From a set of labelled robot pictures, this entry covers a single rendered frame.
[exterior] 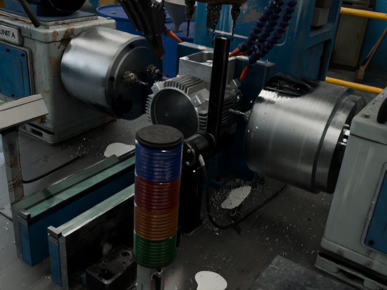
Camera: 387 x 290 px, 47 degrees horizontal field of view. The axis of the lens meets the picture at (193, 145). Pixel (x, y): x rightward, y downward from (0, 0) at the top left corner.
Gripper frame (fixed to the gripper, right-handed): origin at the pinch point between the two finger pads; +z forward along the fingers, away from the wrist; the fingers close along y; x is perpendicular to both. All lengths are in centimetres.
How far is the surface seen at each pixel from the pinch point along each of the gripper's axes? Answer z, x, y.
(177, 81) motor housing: 8.0, 2.4, -5.9
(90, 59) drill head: 7.6, 4.5, 22.9
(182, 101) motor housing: 23.7, -3.4, 1.5
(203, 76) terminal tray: 11.2, -4.0, -8.6
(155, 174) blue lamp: -21, 40, -38
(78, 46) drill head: 6.6, 2.2, 29.0
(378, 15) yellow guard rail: 125, -186, 3
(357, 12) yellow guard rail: 124, -185, 16
